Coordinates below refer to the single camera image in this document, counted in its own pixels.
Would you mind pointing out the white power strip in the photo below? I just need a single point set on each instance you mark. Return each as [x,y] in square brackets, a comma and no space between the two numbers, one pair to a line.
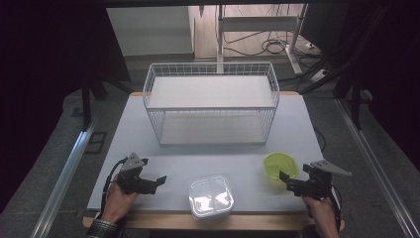
[319,76]

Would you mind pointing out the dark curtain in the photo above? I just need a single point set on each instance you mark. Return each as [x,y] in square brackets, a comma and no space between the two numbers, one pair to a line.
[386,66]
[49,66]

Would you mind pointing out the white desk frame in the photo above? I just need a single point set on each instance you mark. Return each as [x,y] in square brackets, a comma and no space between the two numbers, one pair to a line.
[257,23]

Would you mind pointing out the person's left hand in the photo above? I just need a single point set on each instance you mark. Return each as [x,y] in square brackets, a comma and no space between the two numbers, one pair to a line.
[116,201]

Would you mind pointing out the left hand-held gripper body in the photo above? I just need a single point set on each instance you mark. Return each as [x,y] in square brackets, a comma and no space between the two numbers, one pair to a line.
[132,172]

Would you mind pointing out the black metal stand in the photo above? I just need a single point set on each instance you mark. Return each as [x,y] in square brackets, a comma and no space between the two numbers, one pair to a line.
[356,105]
[86,105]

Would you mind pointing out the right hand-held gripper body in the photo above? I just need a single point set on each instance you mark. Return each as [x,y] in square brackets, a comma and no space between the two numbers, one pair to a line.
[318,180]

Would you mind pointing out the person's right hand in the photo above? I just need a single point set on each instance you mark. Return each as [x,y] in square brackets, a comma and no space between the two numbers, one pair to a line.
[322,213]

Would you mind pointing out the square white lidded container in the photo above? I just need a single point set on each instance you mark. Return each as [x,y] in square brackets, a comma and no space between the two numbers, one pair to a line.
[210,197]

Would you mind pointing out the white cabinet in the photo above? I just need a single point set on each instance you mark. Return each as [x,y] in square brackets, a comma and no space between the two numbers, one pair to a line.
[150,31]

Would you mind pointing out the aluminium floor rail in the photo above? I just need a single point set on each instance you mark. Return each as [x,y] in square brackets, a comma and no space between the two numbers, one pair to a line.
[62,178]
[376,165]

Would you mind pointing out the green plastic bowl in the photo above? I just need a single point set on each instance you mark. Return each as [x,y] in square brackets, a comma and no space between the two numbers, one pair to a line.
[280,165]

